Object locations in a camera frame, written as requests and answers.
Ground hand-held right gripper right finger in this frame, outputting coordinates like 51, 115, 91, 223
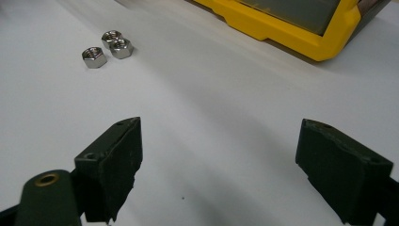
295, 118, 394, 226

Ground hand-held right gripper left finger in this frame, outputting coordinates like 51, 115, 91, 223
74, 117, 144, 224

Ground steel hex nut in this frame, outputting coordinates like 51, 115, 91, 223
109, 38, 135, 60
81, 46, 108, 70
101, 29, 124, 50

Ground yellow black organizer cabinet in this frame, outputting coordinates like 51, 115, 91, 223
184, 0, 393, 62

